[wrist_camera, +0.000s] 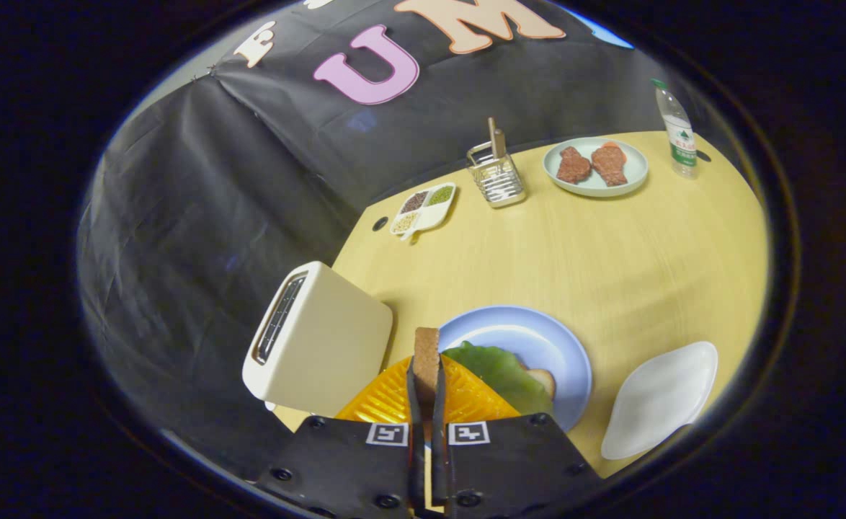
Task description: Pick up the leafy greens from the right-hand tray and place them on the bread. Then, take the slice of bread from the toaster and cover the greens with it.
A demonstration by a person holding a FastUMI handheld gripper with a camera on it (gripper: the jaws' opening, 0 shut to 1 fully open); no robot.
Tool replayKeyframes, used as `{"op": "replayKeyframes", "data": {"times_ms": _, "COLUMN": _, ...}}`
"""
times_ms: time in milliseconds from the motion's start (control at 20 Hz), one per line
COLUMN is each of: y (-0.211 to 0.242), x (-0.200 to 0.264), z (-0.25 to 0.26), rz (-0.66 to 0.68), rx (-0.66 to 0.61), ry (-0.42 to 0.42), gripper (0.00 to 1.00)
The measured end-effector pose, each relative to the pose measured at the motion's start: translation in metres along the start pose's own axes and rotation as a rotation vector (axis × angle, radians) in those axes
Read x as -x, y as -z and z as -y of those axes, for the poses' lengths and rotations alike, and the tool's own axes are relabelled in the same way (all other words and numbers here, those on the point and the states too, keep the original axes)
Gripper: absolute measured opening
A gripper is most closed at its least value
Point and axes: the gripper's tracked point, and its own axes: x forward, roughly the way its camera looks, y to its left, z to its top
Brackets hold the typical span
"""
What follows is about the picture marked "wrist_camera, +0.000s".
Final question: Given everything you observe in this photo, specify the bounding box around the white toaster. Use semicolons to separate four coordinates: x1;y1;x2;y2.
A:
241;261;394;418

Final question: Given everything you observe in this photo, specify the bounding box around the metal wire utensil holder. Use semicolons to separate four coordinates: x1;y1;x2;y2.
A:
466;141;527;209

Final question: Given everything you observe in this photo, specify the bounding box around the pale green plate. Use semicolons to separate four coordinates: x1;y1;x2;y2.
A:
543;137;649;198

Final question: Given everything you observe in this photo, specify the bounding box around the white leaf-shaped plate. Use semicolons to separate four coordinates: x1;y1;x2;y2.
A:
601;341;719;461

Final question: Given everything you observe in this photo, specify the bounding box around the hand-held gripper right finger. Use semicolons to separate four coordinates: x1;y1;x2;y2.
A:
432;357;604;516

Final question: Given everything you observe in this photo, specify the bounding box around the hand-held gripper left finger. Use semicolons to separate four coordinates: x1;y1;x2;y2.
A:
254;357;424;516

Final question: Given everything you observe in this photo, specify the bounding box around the blue round plate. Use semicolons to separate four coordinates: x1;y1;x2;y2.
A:
437;306;593;432

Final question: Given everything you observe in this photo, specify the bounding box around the brown meat patty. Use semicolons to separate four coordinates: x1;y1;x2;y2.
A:
557;146;592;185
592;142;628;187

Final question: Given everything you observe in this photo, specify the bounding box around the clear plastic water bottle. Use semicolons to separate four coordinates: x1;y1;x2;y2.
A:
651;78;698;179

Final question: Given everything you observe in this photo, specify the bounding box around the white divided condiment dish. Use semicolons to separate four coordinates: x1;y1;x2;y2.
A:
390;182;458;241

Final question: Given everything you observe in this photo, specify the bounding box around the toasted bread slice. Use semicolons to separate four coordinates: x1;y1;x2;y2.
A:
413;327;441;404

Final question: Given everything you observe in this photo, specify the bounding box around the green lettuce leaf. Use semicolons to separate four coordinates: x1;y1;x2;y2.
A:
442;342;555;417

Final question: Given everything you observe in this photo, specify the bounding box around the black backdrop cloth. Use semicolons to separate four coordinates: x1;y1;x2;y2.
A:
77;0;683;462

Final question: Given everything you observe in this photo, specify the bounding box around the white bread slice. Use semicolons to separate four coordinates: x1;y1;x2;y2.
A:
524;368;557;399

